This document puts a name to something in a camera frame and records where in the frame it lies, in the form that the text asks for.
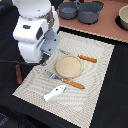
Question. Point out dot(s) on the small grey pot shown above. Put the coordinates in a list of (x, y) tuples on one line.
[(68, 10)]

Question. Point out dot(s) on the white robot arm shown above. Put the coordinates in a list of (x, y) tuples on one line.
[(35, 9)]

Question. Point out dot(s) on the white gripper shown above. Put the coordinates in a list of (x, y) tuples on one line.
[(35, 38)]

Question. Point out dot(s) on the wooden handled knife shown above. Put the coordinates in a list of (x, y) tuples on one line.
[(79, 56)]

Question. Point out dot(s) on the beige bowl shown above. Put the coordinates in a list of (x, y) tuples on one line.
[(123, 14)]

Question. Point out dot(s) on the wooden handled fork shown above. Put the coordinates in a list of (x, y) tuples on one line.
[(67, 81)]

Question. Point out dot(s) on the large grey pot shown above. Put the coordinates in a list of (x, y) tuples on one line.
[(88, 12)]

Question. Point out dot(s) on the beige round plate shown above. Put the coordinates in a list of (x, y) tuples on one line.
[(69, 66)]

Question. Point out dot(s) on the woven grey placemat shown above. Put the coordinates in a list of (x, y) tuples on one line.
[(74, 105)]

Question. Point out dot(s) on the brown toy sausage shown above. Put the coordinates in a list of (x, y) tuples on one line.
[(18, 74)]

